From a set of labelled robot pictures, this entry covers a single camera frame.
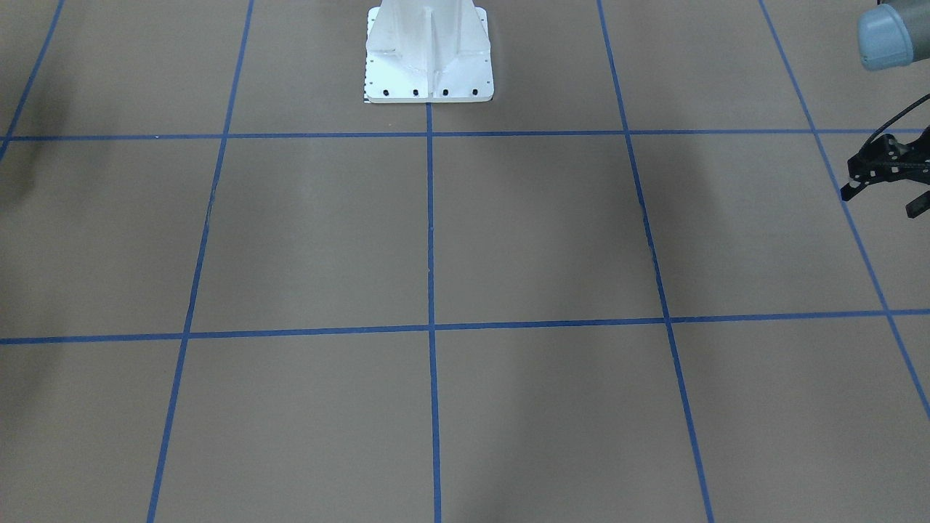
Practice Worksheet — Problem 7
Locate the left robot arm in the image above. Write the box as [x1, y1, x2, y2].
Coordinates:
[857, 1, 929, 70]

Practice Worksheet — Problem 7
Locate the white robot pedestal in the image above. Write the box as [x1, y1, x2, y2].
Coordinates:
[363, 1, 495, 104]

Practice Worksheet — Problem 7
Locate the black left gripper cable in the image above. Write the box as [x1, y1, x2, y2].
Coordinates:
[868, 93, 930, 142]

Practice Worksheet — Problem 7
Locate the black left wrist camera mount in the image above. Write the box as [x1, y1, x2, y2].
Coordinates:
[840, 128, 929, 202]

